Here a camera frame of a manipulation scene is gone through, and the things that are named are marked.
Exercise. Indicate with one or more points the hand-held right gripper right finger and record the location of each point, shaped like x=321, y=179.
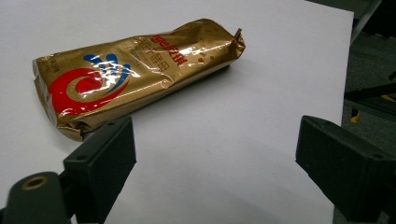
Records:
x=345, y=169

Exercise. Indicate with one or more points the grey metal table leg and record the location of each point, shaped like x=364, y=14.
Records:
x=364, y=18

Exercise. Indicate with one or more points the black metal stand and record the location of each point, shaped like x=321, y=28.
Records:
x=372, y=93

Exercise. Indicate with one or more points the gold foil snack packet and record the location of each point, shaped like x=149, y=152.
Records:
x=130, y=76

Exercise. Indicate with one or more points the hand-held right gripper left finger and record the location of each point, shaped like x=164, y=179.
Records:
x=99, y=161

